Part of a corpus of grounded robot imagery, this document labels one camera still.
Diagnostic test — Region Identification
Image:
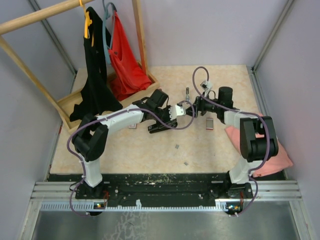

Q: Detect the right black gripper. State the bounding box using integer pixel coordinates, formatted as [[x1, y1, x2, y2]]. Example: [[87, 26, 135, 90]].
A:
[[186, 92, 222, 118]]

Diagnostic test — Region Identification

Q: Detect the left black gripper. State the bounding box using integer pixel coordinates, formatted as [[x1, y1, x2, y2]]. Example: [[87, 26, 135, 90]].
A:
[[153, 105, 178, 129]]

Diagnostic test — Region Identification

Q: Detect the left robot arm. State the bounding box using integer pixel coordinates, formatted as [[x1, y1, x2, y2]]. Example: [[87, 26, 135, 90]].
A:
[[68, 89, 185, 199]]

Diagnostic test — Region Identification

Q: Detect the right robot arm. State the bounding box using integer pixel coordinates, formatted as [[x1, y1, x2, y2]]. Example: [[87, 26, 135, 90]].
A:
[[186, 86, 279, 198]]

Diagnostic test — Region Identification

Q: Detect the right red staple box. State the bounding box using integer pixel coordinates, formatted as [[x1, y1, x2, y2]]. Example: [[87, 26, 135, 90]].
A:
[[205, 117, 214, 130]]

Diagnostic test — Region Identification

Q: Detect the red staple box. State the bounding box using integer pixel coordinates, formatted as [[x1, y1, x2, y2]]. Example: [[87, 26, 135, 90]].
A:
[[205, 117, 214, 130], [128, 123, 137, 129]]

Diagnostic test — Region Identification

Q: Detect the left red staple box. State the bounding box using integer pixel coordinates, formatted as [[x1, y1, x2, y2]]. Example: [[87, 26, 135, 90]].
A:
[[128, 123, 137, 129]]

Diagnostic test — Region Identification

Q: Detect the red hanging garment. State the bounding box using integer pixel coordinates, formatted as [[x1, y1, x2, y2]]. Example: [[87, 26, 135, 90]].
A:
[[108, 14, 152, 101]]

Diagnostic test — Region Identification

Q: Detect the black hanging garment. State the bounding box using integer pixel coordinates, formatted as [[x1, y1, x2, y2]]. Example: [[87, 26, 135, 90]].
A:
[[69, 7, 123, 122]]

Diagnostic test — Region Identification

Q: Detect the wooden clothes rack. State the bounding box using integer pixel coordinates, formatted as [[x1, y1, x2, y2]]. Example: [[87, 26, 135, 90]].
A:
[[0, 0, 160, 137]]

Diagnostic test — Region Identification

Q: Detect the pink folded towel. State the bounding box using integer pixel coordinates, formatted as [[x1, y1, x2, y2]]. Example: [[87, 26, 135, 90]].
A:
[[224, 111, 293, 177]]

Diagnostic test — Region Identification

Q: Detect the blue clothes hanger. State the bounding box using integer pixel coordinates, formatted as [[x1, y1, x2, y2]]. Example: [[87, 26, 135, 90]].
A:
[[102, 0, 118, 63]]

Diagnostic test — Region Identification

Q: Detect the yellow clothes hanger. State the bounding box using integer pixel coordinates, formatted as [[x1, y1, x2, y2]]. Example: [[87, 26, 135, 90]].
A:
[[79, 0, 92, 39]]

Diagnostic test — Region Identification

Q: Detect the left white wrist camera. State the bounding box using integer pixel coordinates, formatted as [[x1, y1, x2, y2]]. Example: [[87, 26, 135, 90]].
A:
[[168, 105, 186, 120]]

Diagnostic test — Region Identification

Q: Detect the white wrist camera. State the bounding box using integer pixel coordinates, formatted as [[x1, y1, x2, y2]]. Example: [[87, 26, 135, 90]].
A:
[[200, 80, 213, 92], [168, 105, 186, 120]]

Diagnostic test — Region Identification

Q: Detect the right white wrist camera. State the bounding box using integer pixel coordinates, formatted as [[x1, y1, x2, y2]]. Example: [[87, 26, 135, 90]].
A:
[[200, 80, 213, 92]]

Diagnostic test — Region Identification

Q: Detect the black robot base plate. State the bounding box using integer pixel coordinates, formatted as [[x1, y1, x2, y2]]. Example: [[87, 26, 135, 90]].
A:
[[47, 172, 253, 207]]

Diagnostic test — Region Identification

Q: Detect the aluminium frame rail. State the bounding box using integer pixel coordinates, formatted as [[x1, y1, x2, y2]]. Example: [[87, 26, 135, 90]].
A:
[[30, 180, 302, 213]]

